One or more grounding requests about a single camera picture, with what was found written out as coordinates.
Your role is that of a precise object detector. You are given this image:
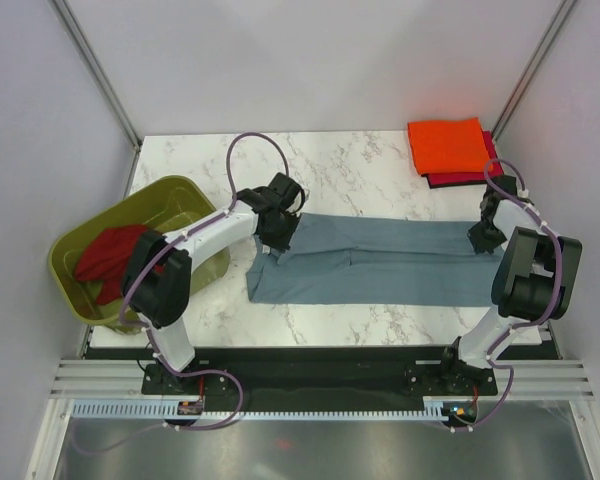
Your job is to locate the blue-grey t-shirt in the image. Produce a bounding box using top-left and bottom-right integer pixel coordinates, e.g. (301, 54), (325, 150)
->
(246, 213), (503, 307)

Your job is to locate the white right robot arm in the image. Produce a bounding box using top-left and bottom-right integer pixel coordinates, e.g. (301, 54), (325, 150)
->
(437, 175), (583, 394)

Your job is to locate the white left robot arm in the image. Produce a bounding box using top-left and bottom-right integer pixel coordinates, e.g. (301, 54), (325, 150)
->
(121, 173), (307, 393)

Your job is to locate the folded orange t-shirt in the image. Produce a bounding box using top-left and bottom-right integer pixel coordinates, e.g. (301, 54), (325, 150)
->
(406, 117), (490, 175)

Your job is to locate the red t-shirt in bin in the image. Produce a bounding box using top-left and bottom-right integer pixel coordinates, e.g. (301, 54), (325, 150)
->
(74, 225), (149, 305)

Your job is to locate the olive green plastic bin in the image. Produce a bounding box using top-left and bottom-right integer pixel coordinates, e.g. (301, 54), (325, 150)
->
(48, 175), (216, 335)

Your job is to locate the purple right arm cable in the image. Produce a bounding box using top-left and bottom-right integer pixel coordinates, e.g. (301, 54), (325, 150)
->
(449, 158), (566, 434)

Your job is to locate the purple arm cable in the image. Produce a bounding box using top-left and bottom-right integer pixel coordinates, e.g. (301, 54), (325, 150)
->
(117, 132), (294, 371)
(449, 158), (566, 434)

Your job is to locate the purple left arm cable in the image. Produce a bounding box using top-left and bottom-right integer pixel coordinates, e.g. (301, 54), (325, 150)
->
(117, 132), (294, 371)

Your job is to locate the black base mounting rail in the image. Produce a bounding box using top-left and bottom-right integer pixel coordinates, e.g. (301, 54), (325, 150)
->
(141, 346), (498, 411)

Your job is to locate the right aluminium frame post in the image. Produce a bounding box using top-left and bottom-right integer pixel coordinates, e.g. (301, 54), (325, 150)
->
(491, 0), (580, 141)

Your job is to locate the aluminium frame post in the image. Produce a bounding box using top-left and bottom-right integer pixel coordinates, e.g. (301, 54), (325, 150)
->
(49, 0), (142, 152)
(491, 0), (580, 141)

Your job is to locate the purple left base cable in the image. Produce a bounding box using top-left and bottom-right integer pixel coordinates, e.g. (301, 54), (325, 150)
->
(164, 369), (245, 434)

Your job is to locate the white slotted cable duct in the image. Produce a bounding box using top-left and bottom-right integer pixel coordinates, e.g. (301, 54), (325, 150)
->
(71, 398), (477, 422)

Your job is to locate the left aluminium frame post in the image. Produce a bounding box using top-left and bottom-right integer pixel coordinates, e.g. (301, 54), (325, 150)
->
(49, 0), (142, 152)

